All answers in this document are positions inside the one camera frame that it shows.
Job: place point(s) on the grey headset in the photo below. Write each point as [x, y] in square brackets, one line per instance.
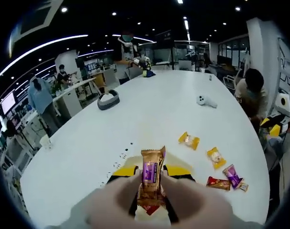
[109, 103]

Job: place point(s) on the small hanging lit screen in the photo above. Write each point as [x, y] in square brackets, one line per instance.
[8, 102]

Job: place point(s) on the blue cloth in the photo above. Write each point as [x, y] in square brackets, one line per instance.
[149, 74]

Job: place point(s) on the white controller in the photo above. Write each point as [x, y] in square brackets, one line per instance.
[205, 102]

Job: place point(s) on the black screen on tripod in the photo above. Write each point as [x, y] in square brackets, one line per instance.
[164, 39]

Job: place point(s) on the brown purple-label food bar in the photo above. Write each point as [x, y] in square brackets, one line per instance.
[151, 176]

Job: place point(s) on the curved ceiling light strip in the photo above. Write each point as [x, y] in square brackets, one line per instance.
[52, 42]

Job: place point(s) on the orange brown food bar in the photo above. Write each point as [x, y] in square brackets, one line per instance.
[217, 183]

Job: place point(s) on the pink food tongs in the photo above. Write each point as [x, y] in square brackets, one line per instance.
[195, 205]

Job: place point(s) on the long red food bar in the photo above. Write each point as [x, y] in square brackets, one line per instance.
[151, 210]

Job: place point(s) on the white desk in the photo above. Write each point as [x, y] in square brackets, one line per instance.
[71, 100]

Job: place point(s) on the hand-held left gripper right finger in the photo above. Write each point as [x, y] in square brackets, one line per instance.
[179, 171]

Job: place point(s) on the yellow food packet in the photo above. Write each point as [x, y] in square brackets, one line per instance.
[216, 158]
[189, 140]

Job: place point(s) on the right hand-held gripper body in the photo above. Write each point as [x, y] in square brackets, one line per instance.
[289, 108]

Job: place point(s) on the ceiling air vent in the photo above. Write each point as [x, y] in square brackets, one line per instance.
[34, 21]

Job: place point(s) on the white paper cup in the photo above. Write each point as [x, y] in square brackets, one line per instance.
[45, 143]

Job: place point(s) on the purple food packet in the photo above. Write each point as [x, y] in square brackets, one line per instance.
[232, 177]

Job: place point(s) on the small orange candy packet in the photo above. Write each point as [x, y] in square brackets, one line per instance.
[244, 186]

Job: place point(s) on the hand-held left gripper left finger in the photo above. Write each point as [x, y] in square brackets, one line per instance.
[124, 171]

